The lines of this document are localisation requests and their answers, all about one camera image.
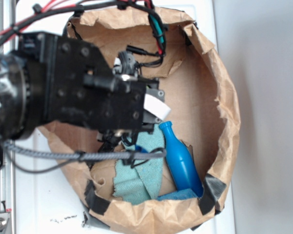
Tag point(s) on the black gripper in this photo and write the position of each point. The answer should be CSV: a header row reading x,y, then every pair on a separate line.
x,y
71,82

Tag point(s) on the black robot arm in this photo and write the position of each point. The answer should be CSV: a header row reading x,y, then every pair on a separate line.
x,y
15,99

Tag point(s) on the brown paper bag bin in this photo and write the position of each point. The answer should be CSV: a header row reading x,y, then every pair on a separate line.
x,y
204,113

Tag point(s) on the teal terry cloth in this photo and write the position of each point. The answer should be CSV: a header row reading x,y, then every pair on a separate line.
x,y
143,182

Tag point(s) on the blue plastic bottle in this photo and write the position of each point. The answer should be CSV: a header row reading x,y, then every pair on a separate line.
x,y
180,162

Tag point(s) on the blue sponge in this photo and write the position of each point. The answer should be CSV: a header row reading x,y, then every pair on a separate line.
x,y
178,195

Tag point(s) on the aluminium frame rail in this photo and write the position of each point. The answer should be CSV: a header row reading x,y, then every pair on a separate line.
x,y
7,172

